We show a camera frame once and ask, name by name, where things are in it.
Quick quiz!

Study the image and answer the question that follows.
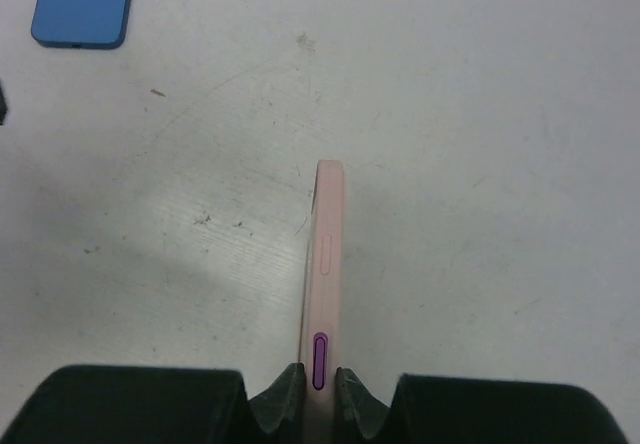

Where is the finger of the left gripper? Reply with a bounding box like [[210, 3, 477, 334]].
[[0, 83, 8, 125]]

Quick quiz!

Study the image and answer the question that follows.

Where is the blue phone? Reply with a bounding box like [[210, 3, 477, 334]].
[[31, 0, 131, 50]]

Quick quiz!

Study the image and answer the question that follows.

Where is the pink phone case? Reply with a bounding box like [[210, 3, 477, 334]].
[[298, 160, 345, 443]]

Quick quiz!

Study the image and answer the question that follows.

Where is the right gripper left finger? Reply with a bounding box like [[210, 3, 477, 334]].
[[249, 363, 306, 443]]

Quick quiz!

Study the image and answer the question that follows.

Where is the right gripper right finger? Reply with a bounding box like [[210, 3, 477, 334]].
[[333, 367, 389, 439]]

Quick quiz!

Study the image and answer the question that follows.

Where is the purple phone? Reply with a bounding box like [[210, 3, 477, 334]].
[[311, 332, 329, 391]]

